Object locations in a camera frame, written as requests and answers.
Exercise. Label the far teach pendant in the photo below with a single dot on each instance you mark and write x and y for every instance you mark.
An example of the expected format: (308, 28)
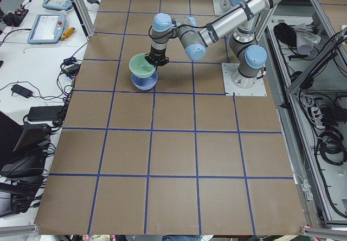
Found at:
(57, 5)

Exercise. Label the near teach pendant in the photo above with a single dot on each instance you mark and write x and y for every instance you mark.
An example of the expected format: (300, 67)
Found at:
(47, 29)

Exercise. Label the black power adapter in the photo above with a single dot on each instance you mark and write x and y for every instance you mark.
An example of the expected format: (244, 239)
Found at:
(72, 70)

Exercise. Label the teach pendant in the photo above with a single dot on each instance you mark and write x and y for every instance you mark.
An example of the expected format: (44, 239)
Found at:
(47, 29)
(57, 5)

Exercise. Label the green bowl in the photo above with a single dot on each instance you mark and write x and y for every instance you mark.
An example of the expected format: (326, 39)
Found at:
(139, 66)

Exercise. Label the black phone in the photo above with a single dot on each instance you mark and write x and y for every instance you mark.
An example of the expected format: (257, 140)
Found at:
(22, 91)

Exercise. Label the gold cylinder tool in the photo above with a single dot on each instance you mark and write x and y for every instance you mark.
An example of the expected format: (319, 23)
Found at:
(67, 33)

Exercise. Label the black power brick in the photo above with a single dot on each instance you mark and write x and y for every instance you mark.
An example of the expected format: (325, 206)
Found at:
(44, 113)

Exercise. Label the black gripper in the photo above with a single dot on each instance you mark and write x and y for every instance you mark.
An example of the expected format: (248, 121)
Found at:
(155, 58)

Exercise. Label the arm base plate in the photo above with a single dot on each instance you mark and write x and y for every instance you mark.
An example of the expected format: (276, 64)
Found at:
(218, 11)
(237, 85)

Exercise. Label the blue bowl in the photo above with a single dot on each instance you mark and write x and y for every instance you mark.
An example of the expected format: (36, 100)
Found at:
(145, 83)

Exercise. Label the aluminium frame post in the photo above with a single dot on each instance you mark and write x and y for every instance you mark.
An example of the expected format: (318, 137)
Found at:
(83, 17)

